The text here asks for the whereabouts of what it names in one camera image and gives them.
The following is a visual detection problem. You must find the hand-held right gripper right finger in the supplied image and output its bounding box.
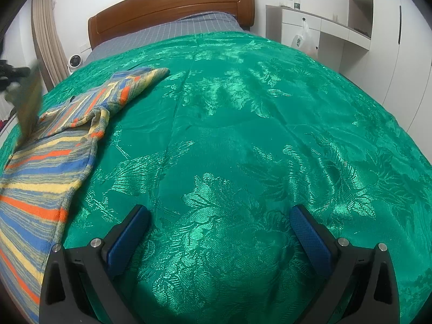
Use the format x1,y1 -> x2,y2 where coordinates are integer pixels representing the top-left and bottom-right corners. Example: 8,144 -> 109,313
288,204 -> 400,324

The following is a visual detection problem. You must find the grey checked pillow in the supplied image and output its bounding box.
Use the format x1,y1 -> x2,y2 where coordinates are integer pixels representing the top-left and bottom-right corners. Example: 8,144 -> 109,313
91,12 -> 252,63

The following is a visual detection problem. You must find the white desk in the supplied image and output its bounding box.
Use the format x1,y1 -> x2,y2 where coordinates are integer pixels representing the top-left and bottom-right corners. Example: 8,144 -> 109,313
265,4 -> 373,65

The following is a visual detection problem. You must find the green patterned blanket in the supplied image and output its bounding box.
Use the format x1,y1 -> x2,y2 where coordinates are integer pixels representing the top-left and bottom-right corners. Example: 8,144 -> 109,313
0,31 -> 432,324

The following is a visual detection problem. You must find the beige curtain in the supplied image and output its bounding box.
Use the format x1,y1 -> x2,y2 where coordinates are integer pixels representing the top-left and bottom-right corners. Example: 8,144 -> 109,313
31,0 -> 70,92

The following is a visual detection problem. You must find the white wardrobe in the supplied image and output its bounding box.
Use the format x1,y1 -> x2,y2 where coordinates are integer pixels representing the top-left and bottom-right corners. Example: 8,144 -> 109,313
344,0 -> 432,136

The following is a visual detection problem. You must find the striped knit sweater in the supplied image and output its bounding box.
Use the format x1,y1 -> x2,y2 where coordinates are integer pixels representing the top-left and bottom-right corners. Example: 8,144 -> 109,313
0,61 -> 171,324

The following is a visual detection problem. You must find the white round fan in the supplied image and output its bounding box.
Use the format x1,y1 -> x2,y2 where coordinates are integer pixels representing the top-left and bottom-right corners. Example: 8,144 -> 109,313
66,54 -> 85,74

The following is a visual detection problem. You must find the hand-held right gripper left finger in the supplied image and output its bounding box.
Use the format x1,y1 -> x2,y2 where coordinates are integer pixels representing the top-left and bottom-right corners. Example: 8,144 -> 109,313
39,204 -> 152,324

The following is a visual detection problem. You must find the wooden bed headboard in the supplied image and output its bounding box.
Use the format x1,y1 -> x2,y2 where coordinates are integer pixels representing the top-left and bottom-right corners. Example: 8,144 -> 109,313
88,0 -> 255,53

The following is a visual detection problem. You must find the white plastic bag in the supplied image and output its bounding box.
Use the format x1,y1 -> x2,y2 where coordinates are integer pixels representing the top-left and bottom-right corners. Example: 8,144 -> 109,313
292,18 -> 319,59

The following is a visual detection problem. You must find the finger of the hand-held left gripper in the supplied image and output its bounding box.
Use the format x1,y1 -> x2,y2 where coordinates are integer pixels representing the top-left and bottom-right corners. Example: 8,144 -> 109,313
0,59 -> 31,92

